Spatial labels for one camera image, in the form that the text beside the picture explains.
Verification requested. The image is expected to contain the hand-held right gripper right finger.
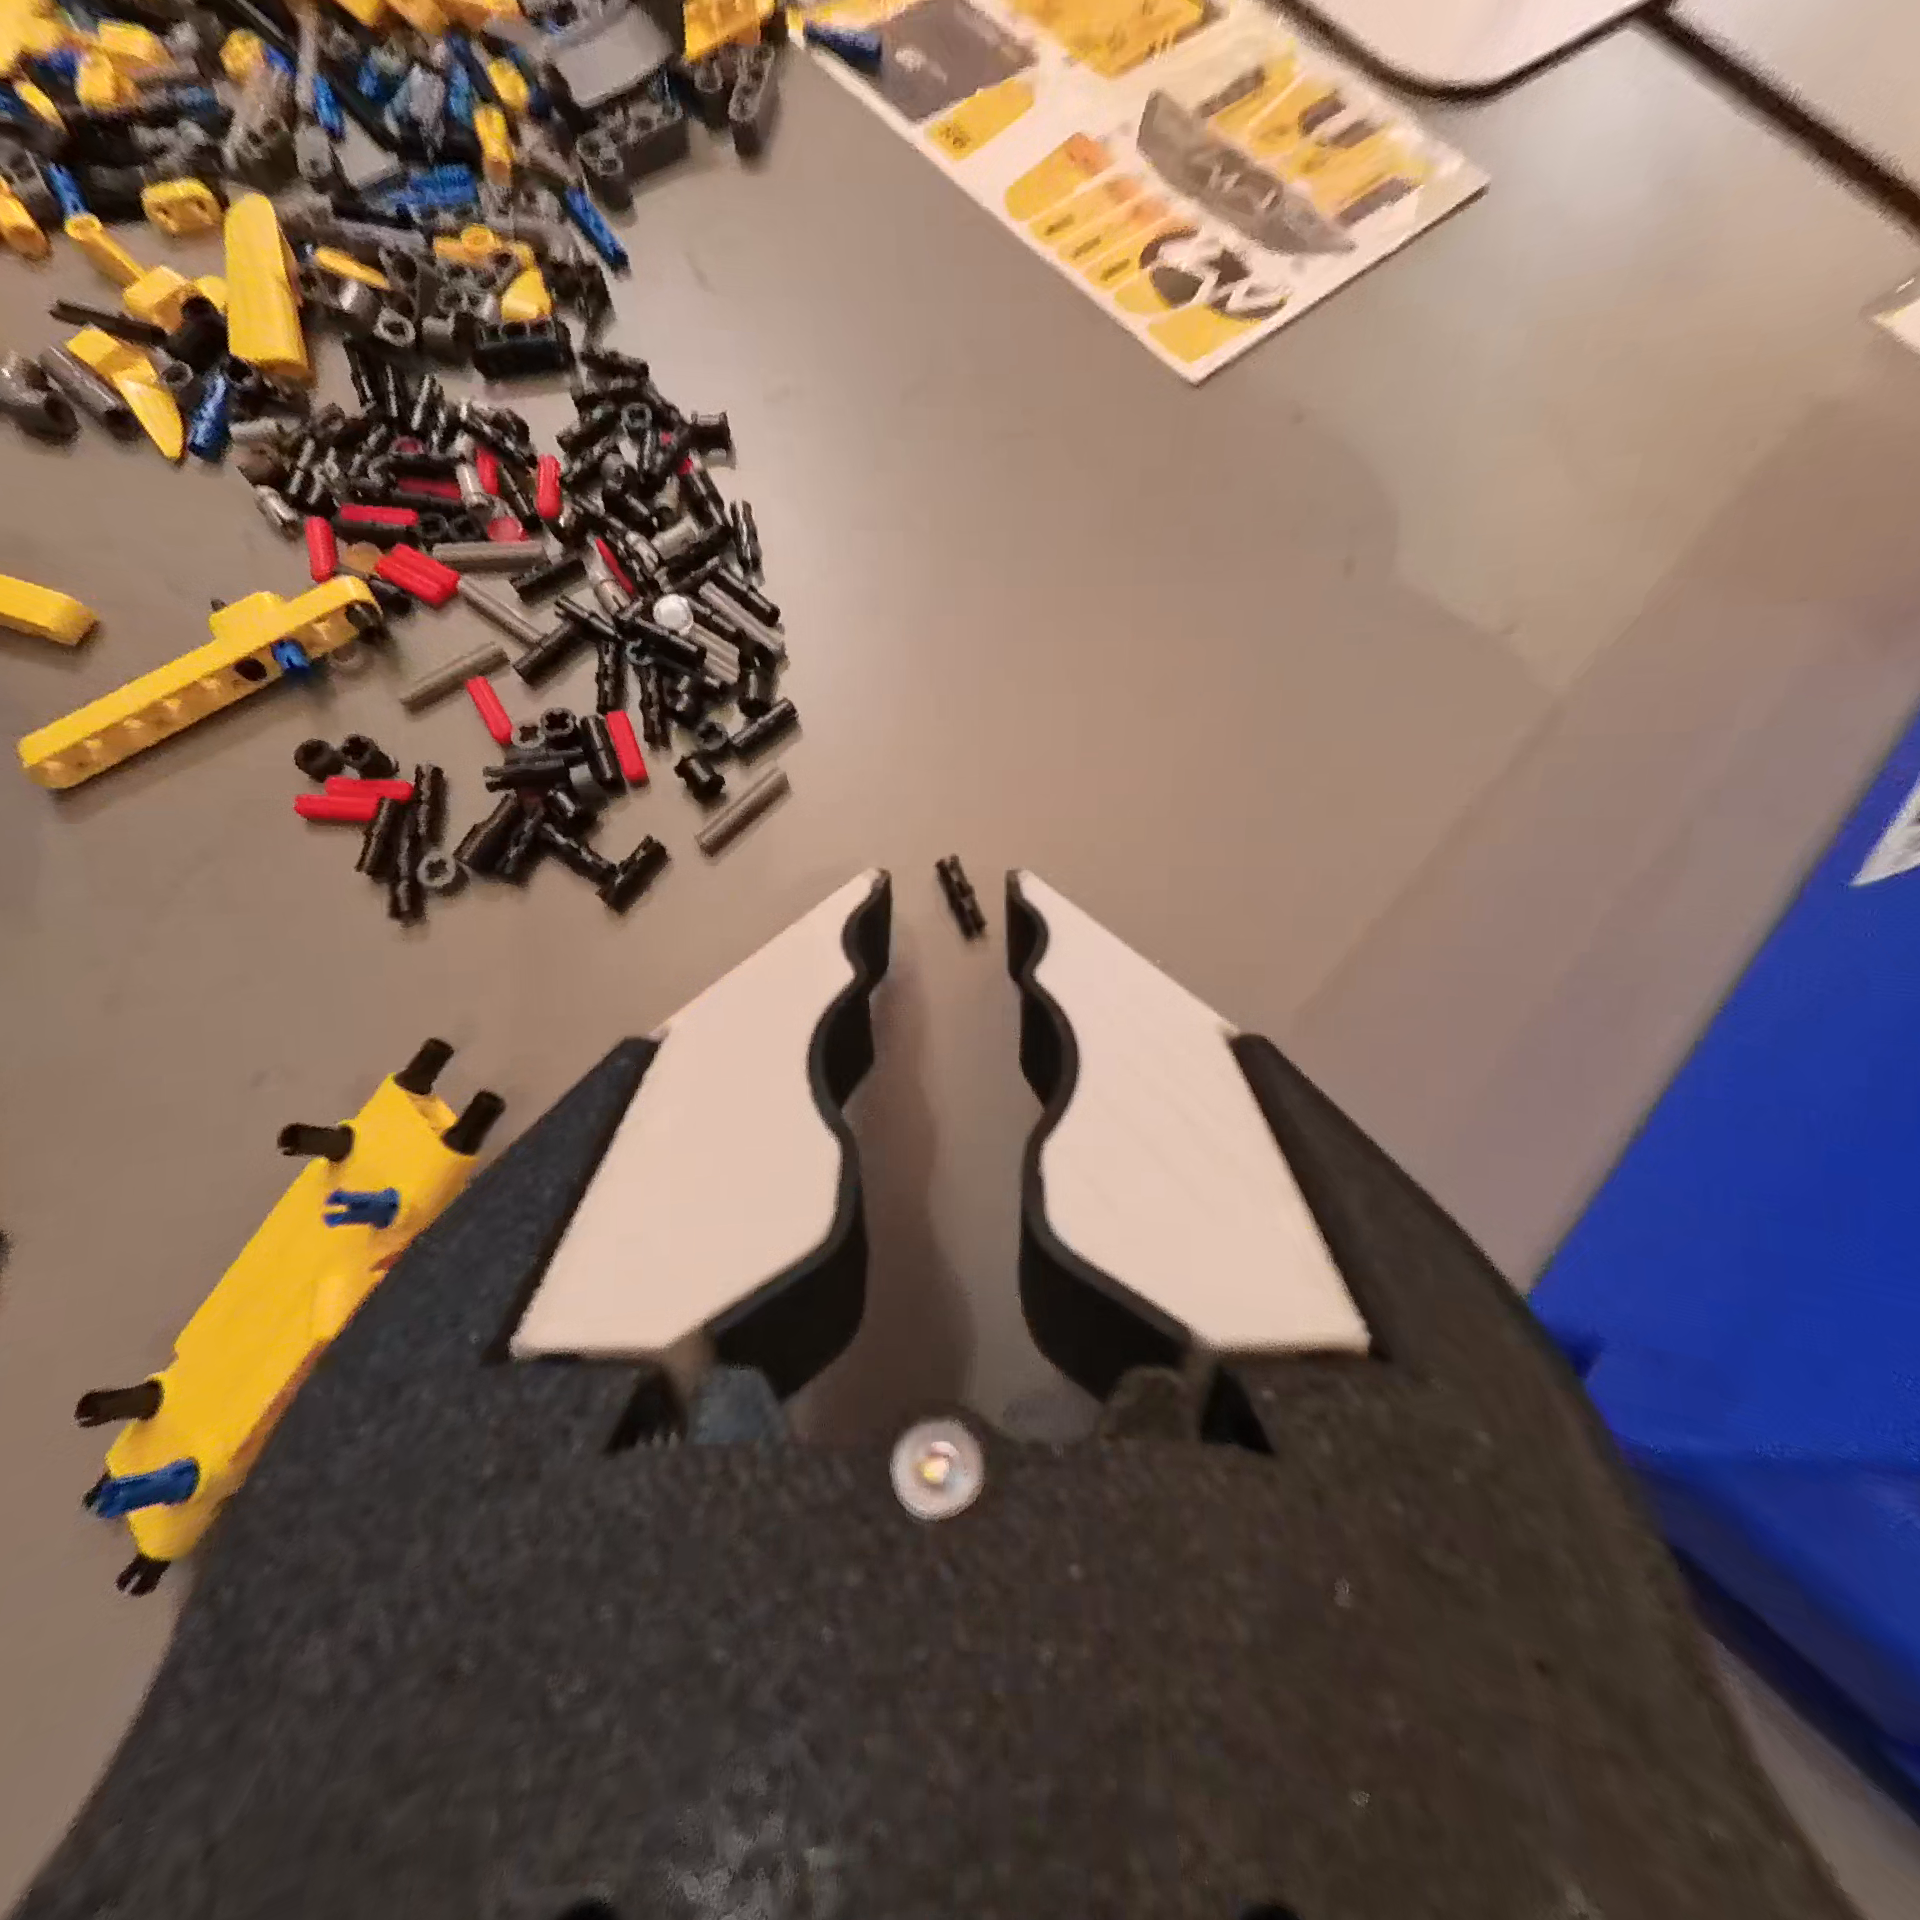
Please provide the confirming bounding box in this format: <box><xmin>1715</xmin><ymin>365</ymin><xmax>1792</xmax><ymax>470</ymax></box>
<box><xmin>1003</xmin><ymin>868</ymin><xmax>1372</xmax><ymax>1399</ymax></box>

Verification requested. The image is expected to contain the yellow curved panel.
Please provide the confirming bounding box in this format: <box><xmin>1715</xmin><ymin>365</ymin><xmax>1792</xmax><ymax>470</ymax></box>
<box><xmin>0</xmin><ymin>574</ymin><xmax>104</xmax><ymax>649</ymax></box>

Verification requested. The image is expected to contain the heap of mixed building bricks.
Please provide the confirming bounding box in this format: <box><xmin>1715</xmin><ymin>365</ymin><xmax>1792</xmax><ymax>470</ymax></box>
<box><xmin>0</xmin><ymin>0</ymin><xmax>792</xmax><ymax>468</ymax></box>

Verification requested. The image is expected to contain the blue plastic bin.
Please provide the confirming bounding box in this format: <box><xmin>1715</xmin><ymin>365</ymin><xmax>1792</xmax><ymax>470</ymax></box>
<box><xmin>1529</xmin><ymin>718</ymin><xmax>1920</xmax><ymax>1826</ymax></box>

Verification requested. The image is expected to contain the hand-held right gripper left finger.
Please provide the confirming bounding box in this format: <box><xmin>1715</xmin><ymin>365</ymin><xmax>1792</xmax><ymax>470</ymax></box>
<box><xmin>514</xmin><ymin>868</ymin><xmax>899</xmax><ymax>1401</ymax></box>

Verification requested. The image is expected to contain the pile of small connector pins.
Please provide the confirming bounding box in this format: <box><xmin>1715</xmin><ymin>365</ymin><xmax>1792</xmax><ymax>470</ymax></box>
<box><xmin>243</xmin><ymin>344</ymin><xmax>805</xmax><ymax>925</ymax></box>

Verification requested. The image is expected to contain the yellow brick assembly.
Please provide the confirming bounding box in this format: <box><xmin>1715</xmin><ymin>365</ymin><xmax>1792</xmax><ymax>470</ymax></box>
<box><xmin>78</xmin><ymin>1034</ymin><xmax>509</xmax><ymax>1595</ymax></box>

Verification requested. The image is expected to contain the yellow sticker sheet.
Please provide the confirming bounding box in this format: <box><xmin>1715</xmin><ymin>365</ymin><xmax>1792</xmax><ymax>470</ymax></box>
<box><xmin>805</xmin><ymin>0</ymin><xmax>1490</xmax><ymax>384</ymax></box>

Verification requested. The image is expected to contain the long yellow holed beam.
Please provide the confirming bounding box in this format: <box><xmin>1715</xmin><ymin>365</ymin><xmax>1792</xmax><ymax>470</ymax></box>
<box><xmin>17</xmin><ymin>574</ymin><xmax>389</xmax><ymax>793</ymax></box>

